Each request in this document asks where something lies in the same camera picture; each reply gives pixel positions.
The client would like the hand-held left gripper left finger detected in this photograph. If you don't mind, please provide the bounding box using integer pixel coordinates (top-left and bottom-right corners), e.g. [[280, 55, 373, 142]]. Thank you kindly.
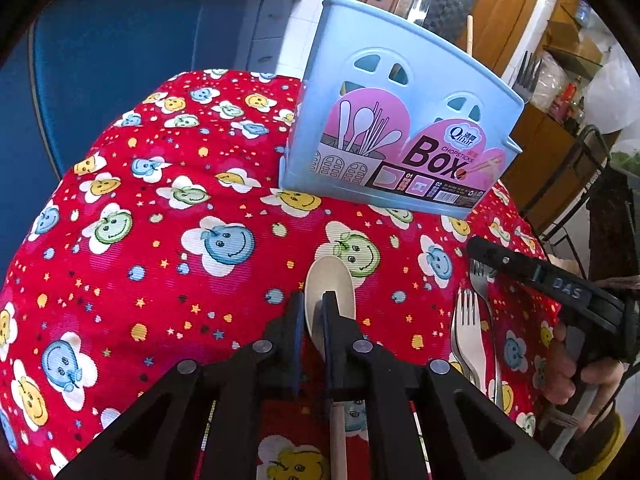
[[52, 290, 307, 480]]

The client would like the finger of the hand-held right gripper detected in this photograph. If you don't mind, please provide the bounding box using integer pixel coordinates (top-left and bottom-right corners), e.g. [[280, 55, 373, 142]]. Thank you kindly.
[[467, 236, 548, 286]]

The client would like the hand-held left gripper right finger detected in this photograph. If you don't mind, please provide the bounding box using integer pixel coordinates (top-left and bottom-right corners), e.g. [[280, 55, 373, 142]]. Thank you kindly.
[[321, 290, 576, 480]]

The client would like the metal fork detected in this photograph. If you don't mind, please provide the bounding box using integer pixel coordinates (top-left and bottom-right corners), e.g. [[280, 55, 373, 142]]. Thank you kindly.
[[469, 259, 505, 408], [450, 288, 483, 391], [515, 51, 545, 106]]

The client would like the white spoon with wooden handle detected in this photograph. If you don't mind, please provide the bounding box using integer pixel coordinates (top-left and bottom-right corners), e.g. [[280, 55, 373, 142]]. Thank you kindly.
[[304, 255, 357, 480]]

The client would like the light blue utensil box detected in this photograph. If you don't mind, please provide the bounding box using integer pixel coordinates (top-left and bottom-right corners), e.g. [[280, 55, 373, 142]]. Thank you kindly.
[[278, 0, 525, 221]]

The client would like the person's right forearm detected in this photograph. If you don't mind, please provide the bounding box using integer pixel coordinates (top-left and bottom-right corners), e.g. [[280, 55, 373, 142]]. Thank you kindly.
[[565, 400, 638, 478]]

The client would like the person's right hand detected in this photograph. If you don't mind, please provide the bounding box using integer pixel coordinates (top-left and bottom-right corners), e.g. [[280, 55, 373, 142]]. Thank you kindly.
[[542, 321, 626, 412]]

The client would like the wooden cabinet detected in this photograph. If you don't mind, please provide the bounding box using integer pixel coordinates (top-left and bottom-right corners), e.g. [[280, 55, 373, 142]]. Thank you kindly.
[[500, 0, 626, 221]]

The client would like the black metal chair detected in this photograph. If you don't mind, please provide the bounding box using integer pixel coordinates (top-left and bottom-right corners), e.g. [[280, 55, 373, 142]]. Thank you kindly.
[[537, 45, 640, 261]]

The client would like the red bottle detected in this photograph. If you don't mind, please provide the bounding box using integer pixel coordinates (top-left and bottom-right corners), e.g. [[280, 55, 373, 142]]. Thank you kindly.
[[549, 82, 576, 120]]

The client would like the red printed tablecloth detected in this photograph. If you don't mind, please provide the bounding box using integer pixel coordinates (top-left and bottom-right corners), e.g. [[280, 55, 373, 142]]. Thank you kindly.
[[0, 69, 563, 480]]

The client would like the white plastic bag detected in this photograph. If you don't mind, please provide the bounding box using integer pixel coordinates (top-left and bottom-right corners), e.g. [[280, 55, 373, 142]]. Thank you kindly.
[[585, 52, 640, 133]]

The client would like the wooden door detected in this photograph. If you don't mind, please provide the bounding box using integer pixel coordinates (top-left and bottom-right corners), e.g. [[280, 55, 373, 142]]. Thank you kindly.
[[355, 0, 541, 76]]

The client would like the blue counter cabinet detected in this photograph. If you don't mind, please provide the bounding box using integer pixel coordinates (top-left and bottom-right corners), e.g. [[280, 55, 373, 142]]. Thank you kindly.
[[0, 0, 305, 281]]

